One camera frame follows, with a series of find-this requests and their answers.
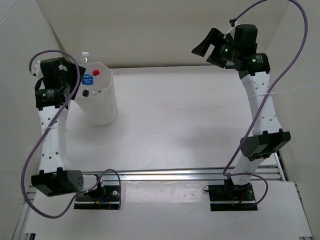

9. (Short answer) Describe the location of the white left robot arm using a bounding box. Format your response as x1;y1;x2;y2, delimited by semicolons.
31;57;105;200

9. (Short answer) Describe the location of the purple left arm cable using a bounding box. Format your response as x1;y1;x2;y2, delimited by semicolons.
21;49;122;218

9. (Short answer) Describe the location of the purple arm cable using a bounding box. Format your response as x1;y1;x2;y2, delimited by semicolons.
21;49;122;218
222;0;309;206

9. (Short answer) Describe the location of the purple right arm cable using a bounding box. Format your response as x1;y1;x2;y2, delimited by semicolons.
222;0;309;206

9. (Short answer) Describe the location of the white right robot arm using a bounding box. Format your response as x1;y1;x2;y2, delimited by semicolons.
191;24;291;200

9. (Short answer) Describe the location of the blue label plastic bottle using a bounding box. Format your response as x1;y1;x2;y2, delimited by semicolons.
80;51;94;86

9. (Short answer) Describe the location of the aluminium front frame rail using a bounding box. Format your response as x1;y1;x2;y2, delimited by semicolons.
24;164;286;201

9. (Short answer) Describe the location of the black label plastic bottle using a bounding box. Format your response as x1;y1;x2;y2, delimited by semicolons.
82;89;101;98

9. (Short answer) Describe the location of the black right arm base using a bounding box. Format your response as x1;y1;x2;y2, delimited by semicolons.
203;183;258;212

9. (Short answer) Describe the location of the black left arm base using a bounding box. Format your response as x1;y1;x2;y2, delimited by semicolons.
73;182;122;211

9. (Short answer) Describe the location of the white octagonal plastic bin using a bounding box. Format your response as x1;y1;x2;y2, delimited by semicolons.
74;60;118;126

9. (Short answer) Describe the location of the red label plastic bottle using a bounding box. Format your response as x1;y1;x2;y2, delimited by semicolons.
92;69;101;86

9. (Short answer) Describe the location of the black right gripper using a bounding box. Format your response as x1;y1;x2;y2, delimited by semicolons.
191;28;241;69

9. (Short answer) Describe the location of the aluminium right side rail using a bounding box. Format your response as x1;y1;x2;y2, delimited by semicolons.
274;151;288;182

